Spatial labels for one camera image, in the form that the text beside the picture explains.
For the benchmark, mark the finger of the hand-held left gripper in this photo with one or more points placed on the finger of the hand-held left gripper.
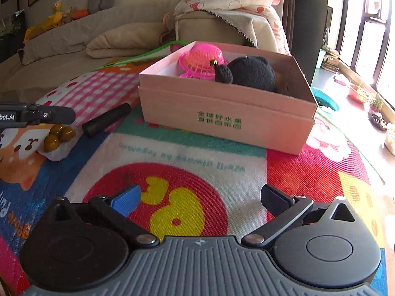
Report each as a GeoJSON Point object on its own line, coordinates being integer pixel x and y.
{"type": "Point", "coordinates": [49, 114]}

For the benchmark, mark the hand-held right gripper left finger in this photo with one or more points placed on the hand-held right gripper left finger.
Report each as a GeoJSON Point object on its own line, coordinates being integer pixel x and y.
{"type": "Point", "coordinates": [125, 199]}

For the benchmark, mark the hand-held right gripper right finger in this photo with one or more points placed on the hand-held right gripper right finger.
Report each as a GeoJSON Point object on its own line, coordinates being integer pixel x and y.
{"type": "Point", "coordinates": [274, 200]}

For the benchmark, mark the pink cardboard box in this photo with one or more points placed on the pink cardboard box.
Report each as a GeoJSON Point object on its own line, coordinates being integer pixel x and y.
{"type": "Point", "coordinates": [247, 129]}

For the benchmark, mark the black plush toy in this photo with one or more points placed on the black plush toy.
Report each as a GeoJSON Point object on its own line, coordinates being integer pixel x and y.
{"type": "Point", "coordinates": [253, 74]}

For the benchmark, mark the pink plastic basket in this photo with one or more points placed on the pink plastic basket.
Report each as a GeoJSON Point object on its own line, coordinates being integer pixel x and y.
{"type": "Point", "coordinates": [200, 60]}

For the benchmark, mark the packet of brown balls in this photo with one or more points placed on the packet of brown balls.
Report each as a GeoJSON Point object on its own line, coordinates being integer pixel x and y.
{"type": "Point", "coordinates": [58, 137]}

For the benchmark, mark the beige sofa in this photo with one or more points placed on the beige sofa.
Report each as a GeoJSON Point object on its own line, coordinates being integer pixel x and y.
{"type": "Point", "coordinates": [61, 67]}

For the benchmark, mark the pink checkered pillow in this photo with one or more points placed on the pink checkered pillow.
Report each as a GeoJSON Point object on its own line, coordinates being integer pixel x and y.
{"type": "Point", "coordinates": [92, 89]}

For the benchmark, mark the black cylindrical tube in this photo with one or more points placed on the black cylindrical tube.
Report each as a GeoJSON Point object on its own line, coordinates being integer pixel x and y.
{"type": "Point", "coordinates": [106, 119]}

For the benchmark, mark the dark screen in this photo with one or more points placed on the dark screen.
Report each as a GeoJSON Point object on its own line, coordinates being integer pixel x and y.
{"type": "Point", "coordinates": [10, 37]}

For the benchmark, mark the colourful printed play mat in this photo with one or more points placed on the colourful printed play mat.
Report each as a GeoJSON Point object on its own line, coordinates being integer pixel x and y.
{"type": "Point", "coordinates": [197, 160]}

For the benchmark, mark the yellow duck plush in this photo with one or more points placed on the yellow duck plush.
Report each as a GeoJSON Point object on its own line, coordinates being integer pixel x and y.
{"type": "Point", "coordinates": [46, 21]}

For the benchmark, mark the brown plush toy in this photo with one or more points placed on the brown plush toy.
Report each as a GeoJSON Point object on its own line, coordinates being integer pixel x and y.
{"type": "Point", "coordinates": [69, 14]}

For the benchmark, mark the beige folded blanket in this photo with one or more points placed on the beige folded blanket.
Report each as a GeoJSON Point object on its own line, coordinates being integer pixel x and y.
{"type": "Point", "coordinates": [123, 41]}

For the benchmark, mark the orange carrot plush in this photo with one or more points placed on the orange carrot plush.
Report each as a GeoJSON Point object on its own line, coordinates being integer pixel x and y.
{"type": "Point", "coordinates": [80, 13]}

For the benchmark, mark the teal plastic object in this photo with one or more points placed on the teal plastic object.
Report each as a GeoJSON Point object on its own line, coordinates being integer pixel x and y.
{"type": "Point", "coordinates": [325, 98]}

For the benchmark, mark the black dish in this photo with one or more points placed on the black dish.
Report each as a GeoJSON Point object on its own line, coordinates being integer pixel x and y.
{"type": "Point", "coordinates": [378, 121]}

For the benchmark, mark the white plant pot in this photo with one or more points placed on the white plant pot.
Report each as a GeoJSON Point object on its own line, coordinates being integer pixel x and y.
{"type": "Point", "coordinates": [390, 140]}

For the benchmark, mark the red plant pot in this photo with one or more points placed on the red plant pot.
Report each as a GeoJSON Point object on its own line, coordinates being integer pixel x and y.
{"type": "Point", "coordinates": [358, 94]}

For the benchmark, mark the pink object on sill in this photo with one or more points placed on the pink object on sill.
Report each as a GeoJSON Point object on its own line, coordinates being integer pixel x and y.
{"type": "Point", "coordinates": [342, 79]}

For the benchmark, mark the small green potted plant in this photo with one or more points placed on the small green potted plant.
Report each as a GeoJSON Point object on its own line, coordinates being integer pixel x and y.
{"type": "Point", "coordinates": [376, 101]}

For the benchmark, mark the grey fringed cloth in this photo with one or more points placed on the grey fringed cloth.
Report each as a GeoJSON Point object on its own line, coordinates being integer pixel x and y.
{"type": "Point", "coordinates": [237, 21]}

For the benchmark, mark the dark curtain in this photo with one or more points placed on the dark curtain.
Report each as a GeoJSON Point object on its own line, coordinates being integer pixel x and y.
{"type": "Point", "coordinates": [305, 15]}

